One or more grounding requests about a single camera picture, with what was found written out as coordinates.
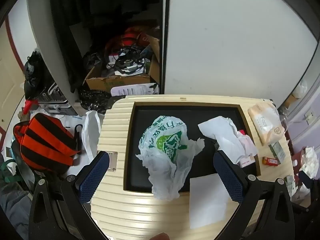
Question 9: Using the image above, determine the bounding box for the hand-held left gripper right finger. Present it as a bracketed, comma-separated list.
[213, 150, 294, 240]

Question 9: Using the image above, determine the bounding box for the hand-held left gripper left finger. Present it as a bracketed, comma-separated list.
[29, 151, 111, 240]

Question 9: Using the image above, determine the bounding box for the red tissue packet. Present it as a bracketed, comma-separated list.
[236, 129, 258, 168]

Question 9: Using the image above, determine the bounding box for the white tissue sheet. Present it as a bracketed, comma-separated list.
[189, 173, 234, 229]

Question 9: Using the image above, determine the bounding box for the white green-printed plastic bag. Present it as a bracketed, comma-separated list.
[136, 116, 205, 201]

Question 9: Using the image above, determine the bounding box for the black tray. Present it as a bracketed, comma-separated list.
[123, 101, 262, 193]

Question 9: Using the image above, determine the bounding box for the person's left hand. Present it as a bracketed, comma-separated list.
[149, 232, 171, 240]

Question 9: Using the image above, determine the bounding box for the plain white plastic bag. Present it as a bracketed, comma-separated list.
[81, 110, 102, 164]

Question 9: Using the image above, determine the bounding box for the cream ribbed suitcase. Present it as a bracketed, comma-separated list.
[90, 94, 293, 240]

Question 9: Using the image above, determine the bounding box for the green cigarette box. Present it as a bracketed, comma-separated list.
[269, 142, 285, 161]

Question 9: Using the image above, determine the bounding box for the orange black striped backpack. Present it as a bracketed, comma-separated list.
[13, 113, 82, 173]

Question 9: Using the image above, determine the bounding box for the beige tissue pack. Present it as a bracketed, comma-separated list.
[247, 104, 285, 145]

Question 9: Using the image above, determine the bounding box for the crumpled black plastic bag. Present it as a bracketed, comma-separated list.
[79, 88, 125, 114]

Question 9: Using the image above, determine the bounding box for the pile of white tissues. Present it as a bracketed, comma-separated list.
[297, 146, 320, 180]

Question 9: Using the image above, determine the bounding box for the green cloth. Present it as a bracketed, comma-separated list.
[0, 160, 23, 183]

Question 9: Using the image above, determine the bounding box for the grey cloth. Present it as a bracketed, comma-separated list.
[0, 187, 33, 240]

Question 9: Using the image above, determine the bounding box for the silver metal case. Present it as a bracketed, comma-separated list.
[37, 81, 69, 113]

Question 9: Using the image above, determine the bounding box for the white printed leaflet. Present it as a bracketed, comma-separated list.
[111, 84, 159, 97]

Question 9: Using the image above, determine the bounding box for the red cloth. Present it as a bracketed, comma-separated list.
[24, 99, 38, 111]

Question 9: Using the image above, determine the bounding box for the cardboard box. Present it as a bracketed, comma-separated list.
[85, 36, 160, 93]

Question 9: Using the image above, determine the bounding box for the black garbage bag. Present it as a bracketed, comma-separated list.
[24, 51, 44, 99]

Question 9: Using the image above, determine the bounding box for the beige room door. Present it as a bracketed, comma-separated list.
[0, 12, 25, 130]

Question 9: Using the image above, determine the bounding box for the white wardrobe door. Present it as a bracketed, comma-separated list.
[160, 0, 320, 105]

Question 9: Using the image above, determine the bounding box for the red bag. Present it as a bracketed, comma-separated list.
[106, 27, 150, 53]

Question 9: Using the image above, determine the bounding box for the wall socket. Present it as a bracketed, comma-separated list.
[304, 110, 315, 124]

